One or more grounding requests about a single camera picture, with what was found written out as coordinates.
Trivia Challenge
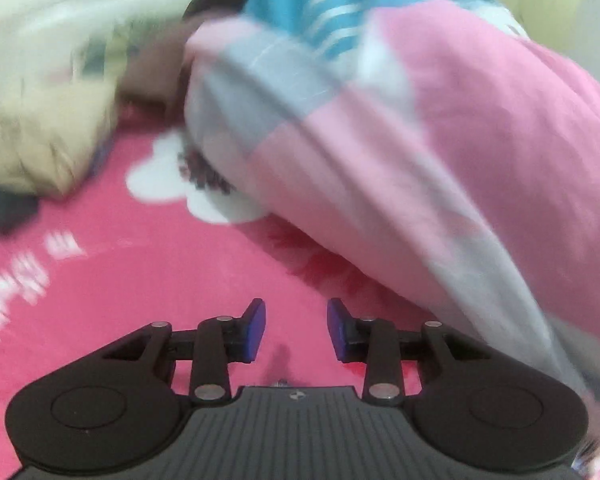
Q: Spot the pink floral bed blanket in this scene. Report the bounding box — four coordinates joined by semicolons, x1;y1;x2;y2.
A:
0;109;600;480

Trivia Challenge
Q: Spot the dark grey garment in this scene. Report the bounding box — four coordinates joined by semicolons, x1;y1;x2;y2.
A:
0;190;38;235

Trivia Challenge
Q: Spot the pink grey patchwork quilt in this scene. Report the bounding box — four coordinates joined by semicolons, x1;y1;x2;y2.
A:
184;0;600;404

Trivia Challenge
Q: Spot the beige crumpled garment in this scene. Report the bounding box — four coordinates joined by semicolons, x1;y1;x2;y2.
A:
0;81;117;197

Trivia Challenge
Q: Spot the brown mauve garment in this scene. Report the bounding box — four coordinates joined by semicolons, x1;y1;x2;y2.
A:
117;0;247;117

